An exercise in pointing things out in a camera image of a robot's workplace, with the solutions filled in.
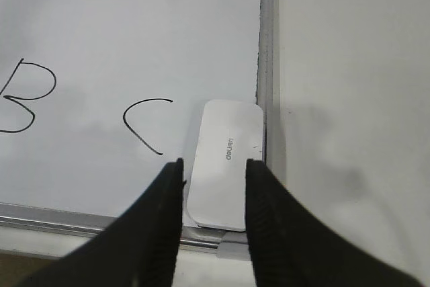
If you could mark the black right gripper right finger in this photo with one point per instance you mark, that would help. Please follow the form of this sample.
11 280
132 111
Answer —
289 246

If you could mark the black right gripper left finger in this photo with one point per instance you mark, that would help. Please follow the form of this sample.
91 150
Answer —
138 249

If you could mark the white whiteboard eraser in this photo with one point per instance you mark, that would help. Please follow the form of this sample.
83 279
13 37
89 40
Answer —
231 132

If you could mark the white aluminium-framed whiteboard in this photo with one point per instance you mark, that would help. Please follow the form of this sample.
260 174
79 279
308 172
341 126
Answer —
98 95

